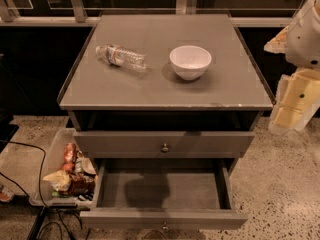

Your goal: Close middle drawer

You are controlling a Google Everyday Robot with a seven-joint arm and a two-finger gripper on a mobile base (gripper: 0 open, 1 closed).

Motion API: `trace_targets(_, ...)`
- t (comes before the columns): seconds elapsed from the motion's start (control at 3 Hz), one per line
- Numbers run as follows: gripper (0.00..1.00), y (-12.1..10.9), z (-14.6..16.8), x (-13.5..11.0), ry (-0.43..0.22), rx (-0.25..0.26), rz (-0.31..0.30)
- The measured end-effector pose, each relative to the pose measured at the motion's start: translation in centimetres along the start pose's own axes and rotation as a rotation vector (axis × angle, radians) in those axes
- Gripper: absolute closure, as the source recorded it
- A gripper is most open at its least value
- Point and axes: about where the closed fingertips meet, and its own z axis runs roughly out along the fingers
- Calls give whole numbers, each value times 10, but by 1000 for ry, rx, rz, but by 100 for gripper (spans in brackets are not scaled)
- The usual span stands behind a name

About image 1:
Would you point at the yellow snack bag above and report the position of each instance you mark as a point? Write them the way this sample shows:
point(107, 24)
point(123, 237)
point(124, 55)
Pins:
point(59, 180)

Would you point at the clear plastic water bottle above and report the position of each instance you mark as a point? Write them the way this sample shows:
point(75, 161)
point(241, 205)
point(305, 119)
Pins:
point(122, 57)

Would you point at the clear plastic storage bin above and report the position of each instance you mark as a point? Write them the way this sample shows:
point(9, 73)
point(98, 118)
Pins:
point(43, 192)

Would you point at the grey top drawer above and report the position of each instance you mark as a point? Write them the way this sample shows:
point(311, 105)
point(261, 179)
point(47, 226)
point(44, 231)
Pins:
point(164, 144)

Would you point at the brown snack bag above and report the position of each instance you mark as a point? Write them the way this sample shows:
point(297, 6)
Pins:
point(81, 185)

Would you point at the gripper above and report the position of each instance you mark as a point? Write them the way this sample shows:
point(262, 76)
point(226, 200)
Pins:
point(304, 39)

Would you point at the metal window frame rail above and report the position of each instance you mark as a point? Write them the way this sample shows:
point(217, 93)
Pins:
point(243, 13)

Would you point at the red white shoe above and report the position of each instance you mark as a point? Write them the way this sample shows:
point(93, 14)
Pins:
point(6, 195)

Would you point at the grey drawer cabinet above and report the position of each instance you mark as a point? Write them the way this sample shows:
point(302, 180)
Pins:
point(230, 96)

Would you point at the grey drawer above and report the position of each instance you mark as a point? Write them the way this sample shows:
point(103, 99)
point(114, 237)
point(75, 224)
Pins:
point(164, 144)
point(163, 194)

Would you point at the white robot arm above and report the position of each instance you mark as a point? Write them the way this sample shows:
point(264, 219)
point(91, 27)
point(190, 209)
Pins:
point(299, 41)

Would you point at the white bowl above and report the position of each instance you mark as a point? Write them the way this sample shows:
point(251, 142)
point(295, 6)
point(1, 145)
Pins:
point(190, 62)

